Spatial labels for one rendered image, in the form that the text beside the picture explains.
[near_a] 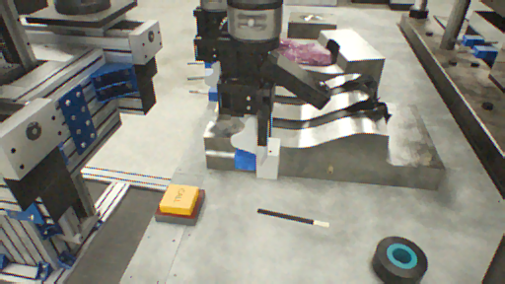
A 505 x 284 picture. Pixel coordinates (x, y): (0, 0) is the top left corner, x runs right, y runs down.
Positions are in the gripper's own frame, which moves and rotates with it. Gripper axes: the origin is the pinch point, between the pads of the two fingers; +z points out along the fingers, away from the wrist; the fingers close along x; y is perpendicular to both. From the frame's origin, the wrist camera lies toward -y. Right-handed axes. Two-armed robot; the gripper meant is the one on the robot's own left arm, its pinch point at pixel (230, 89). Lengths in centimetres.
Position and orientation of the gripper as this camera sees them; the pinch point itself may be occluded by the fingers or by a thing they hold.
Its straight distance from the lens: 87.7
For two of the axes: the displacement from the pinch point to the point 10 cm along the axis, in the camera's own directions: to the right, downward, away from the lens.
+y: -9.9, -0.9, 1.2
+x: -1.4, 5.9, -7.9
